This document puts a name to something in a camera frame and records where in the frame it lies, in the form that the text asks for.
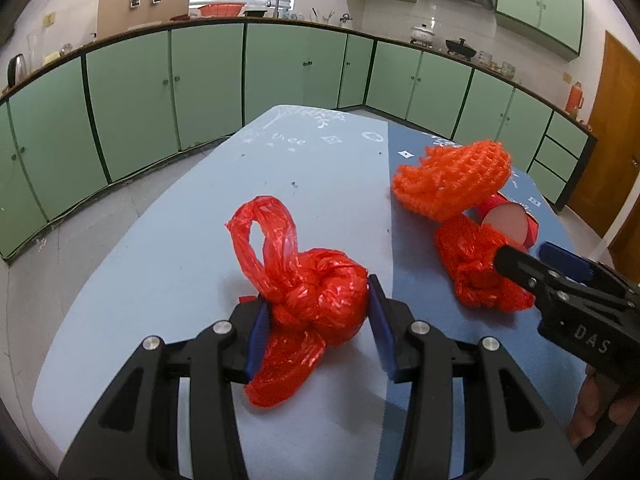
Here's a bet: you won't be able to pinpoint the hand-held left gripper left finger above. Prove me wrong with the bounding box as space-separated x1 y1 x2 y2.
59 296 273 480

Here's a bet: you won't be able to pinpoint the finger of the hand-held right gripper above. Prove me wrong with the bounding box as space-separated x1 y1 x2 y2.
539 241 628 293
494 244 562 302

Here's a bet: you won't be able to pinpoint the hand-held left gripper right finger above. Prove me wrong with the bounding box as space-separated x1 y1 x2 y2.
367 274 586 480

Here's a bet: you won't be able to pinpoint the red plastic bag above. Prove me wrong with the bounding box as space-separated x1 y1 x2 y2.
226 195 371 408
434 212 537 313

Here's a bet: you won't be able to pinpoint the large orange foam net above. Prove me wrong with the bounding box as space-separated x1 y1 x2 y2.
391 140 513 223

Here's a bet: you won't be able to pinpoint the person's right hand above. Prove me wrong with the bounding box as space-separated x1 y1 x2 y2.
567 365 633 448

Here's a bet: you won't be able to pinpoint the brown wooden door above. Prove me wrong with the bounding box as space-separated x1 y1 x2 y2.
567 30 640 238
609 200 640 271

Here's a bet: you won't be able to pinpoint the light blue table mat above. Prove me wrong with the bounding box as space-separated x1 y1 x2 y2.
32 105 396 480

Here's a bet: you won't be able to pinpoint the red thermos flask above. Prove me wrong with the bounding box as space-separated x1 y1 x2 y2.
566 81 585 115

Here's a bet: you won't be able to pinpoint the black wok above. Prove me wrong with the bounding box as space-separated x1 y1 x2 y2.
445 37 478 59

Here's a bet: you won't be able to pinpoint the green base cabinets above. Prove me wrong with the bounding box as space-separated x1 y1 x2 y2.
0 17 598 261

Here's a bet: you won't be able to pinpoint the red plastic basin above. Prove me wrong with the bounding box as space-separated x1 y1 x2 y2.
197 3 244 17

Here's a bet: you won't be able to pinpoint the flat cardboard box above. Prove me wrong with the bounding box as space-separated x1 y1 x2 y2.
96 0 194 38

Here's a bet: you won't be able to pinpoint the metal electric kettle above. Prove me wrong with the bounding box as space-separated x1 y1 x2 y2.
6 53 26 90

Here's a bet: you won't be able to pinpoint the clear glass jug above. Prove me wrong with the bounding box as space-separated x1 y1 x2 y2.
27 32 42 74

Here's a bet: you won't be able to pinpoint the green wall cabinets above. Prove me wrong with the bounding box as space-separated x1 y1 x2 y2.
345 0 585 58

